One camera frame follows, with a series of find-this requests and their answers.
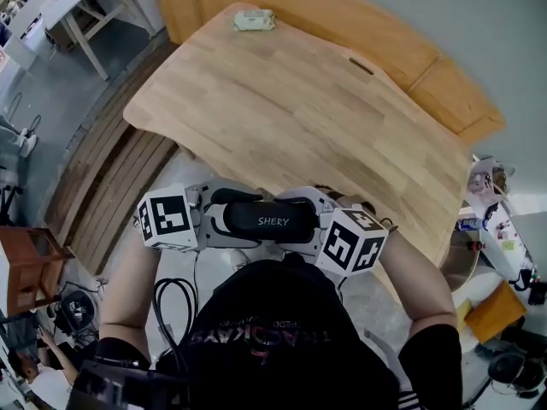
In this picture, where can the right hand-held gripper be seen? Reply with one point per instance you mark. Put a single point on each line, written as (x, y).
(354, 241)

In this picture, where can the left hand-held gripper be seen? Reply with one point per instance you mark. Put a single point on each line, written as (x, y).
(166, 218)

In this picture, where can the person's left forearm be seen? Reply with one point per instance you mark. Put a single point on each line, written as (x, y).
(128, 297)

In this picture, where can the person's right forearm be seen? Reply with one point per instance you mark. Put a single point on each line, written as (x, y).
(416, 280)

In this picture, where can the person's right hand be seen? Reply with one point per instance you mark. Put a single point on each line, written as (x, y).
(357, 203)

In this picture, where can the person's white shoe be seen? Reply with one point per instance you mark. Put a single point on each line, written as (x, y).
(241, 259)

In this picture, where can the person's black shirt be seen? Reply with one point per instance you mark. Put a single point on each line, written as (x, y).
(273, 348)

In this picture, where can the slatted wooden platform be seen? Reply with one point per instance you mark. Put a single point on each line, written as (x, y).
(111, 165)

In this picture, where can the round metal bin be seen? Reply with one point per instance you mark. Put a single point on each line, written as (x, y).
(461, 263)

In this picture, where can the black floor device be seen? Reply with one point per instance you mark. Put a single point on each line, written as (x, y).
(73, 312)

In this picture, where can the white cluttered shelf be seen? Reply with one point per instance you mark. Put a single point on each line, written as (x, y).
(495, 224)

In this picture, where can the pale wet wipes packet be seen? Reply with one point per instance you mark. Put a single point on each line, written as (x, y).
(254, 19)

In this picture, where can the brown wooden stool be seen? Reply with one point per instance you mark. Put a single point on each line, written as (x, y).
(30, 267)

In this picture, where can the orange wooden cabinet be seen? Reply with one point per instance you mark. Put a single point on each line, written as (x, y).
(342, 15)

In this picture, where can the orange paper envelope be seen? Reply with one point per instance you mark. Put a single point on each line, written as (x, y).
(495, 312)

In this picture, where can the white table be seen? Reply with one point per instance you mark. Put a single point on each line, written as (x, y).
(81, 2)

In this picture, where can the black round device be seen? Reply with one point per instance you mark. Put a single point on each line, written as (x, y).
(515, 372)

